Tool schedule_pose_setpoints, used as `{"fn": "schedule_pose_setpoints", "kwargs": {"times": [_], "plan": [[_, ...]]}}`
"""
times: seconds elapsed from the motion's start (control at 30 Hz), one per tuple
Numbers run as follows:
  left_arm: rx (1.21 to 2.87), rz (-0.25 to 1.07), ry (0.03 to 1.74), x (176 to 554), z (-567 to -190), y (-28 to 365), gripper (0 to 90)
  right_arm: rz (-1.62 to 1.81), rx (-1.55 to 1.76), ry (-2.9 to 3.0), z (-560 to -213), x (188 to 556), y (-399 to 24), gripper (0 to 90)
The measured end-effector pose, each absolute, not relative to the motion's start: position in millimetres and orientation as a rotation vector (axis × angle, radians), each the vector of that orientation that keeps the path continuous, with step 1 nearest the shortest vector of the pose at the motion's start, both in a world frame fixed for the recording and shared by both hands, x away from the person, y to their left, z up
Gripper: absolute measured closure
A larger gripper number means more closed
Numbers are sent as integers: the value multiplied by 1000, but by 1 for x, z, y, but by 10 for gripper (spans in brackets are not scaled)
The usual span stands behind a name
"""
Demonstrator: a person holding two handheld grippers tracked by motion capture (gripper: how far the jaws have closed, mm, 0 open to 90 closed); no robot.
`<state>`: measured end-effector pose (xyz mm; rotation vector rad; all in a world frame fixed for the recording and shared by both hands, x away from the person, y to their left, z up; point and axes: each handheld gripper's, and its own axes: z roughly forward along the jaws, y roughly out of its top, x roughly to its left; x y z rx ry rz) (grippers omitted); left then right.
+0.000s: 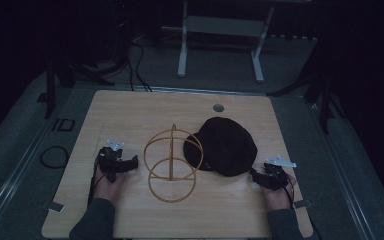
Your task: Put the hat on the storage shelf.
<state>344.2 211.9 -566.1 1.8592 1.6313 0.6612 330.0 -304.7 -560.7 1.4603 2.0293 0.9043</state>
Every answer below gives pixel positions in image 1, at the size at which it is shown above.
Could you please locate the black cap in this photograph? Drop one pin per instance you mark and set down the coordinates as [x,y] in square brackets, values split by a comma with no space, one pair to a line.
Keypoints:
[225,146]

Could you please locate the person's right hand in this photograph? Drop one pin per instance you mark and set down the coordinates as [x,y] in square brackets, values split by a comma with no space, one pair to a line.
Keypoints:
[280,198]

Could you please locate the black tripod stand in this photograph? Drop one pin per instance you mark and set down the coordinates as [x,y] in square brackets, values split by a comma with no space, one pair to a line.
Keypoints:
[325,100]
[50,86]

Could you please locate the white desk frame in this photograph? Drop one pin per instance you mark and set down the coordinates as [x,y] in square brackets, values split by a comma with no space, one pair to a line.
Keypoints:
[225,26]

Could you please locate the grey table grommet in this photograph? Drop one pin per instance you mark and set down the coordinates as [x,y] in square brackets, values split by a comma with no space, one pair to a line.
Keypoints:
[218,107]

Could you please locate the person's left hand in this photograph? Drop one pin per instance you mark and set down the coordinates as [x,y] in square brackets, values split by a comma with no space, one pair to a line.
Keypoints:
[106,190]

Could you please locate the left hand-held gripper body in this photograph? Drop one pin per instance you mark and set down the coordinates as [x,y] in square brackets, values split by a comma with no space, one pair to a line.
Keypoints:
[110,163]

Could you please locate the grey tape strip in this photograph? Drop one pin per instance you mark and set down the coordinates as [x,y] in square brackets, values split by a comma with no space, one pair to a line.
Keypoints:
[302,204]

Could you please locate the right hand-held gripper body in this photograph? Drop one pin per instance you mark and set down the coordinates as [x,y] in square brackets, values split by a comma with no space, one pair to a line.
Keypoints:
[275,176]

